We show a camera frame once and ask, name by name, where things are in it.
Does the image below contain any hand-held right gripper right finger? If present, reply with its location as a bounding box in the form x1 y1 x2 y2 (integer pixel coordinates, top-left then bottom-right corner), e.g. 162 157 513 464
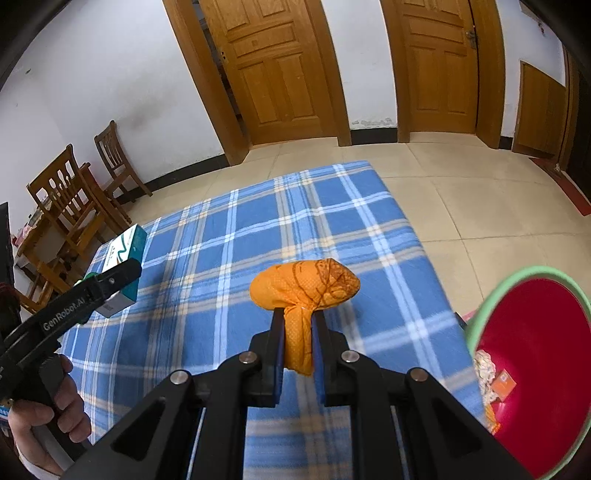
313 311 532 480

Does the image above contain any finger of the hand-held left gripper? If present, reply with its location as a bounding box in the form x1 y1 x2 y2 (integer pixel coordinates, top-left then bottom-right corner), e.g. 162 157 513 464
84 257 143 303

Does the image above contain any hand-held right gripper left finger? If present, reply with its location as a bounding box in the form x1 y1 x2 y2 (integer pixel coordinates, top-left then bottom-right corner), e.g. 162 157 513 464
60 307 284 480

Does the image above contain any white and teal box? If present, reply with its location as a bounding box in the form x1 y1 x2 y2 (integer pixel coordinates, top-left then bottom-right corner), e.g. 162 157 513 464
100 225 148 319

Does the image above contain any orange mesh bag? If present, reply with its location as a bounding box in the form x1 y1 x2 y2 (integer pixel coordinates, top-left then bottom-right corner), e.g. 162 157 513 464
250 259 360 376

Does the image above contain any white paper ball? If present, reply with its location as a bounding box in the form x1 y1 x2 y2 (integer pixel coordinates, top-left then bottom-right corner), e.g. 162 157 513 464
473 349 497 407

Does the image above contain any orange cardboard box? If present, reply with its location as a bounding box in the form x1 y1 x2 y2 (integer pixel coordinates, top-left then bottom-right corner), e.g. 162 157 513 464
492 371 517 401

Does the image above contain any red bin with green rim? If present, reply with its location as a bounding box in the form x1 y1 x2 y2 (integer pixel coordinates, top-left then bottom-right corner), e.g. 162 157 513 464
464 264 591 480

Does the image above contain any person's left hand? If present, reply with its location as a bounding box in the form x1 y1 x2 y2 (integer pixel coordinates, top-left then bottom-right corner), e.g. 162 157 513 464
8 356 93 476

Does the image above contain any wooden chair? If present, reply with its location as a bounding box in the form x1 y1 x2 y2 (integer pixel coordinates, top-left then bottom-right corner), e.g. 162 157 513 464
26 144 132 278
93 120 153 204
18 262 77 315

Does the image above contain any blue plaid blanket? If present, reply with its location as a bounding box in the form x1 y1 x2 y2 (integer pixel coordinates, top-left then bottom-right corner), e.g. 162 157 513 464
59 160 486 480

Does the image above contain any ajar wooden door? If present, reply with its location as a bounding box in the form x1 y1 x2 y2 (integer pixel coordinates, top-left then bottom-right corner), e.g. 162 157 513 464
163 0 352 166

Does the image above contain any red door mat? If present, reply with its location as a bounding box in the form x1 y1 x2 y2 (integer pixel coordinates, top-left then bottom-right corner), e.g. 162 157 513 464
529 157 591 213

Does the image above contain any closed wooden door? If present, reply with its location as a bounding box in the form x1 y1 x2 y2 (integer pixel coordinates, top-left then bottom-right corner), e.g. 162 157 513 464
379 0 506 149

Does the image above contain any low wooden cabinet door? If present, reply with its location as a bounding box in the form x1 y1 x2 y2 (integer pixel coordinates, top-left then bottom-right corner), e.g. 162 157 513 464
512 61 568 160

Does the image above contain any dark entrance door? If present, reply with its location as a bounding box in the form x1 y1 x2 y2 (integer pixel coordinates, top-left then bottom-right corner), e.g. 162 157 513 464
558 46 591 185

